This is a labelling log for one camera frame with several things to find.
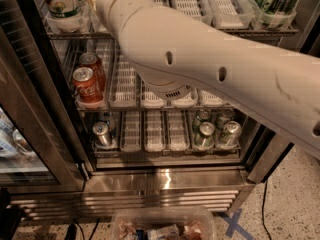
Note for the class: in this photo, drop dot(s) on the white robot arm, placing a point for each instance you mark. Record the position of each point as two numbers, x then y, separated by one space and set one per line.
171 52

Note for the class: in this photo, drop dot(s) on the front 7up bottle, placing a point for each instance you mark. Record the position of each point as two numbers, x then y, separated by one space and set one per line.
61 0

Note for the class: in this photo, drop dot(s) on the stainless steel display fridge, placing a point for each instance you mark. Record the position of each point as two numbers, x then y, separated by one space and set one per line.
219 184

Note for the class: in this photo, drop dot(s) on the glass fridge door left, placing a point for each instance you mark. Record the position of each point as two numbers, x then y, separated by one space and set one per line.
40 149

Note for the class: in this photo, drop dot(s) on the open fridge door right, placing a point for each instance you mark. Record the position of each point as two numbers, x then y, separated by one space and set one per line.
271 157

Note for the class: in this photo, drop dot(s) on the rear red cola can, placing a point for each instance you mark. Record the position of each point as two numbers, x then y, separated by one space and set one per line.
93 61

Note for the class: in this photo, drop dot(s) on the red cola can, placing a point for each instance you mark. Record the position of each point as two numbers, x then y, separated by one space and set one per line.
87 85
93 61

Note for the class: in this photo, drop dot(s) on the front red cola can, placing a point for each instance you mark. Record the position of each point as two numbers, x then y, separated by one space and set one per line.
87 85

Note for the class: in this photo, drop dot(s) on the rear blue can bottom left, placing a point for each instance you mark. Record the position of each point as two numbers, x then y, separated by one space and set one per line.
109 119

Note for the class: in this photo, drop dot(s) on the front silver can bottom left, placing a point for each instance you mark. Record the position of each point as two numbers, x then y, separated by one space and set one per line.
101 131

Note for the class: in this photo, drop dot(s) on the rear green can bottom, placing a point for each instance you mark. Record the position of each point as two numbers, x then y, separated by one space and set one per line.
202 115

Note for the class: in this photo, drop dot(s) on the rear right can bottom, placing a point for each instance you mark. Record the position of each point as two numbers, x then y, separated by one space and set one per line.
224 116

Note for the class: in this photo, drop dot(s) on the front right silver-green can bottom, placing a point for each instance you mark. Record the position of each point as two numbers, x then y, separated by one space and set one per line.
229 134

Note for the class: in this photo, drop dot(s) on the clear plastic bin with items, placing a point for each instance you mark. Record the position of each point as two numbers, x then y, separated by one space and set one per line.
167 223

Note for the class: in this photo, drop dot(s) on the top wire shelf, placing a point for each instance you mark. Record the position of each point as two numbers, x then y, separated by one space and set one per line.
248 33

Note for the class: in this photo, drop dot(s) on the wire shelf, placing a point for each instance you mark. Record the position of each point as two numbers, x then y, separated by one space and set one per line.
115 153
141 105
248 33

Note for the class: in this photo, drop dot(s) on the middle wire shelf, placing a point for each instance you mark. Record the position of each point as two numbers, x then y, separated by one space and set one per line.
141 105

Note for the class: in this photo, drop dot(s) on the bottom wire shelf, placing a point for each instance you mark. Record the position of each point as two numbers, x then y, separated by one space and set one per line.
115 153

